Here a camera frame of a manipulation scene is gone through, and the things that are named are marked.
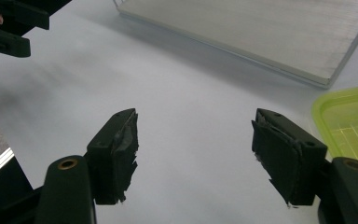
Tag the green square plastic container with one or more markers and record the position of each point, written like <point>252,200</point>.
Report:
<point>351,124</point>

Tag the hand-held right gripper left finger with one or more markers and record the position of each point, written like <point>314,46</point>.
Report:
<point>113,155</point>

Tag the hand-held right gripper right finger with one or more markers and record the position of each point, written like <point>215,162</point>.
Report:
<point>287,155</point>

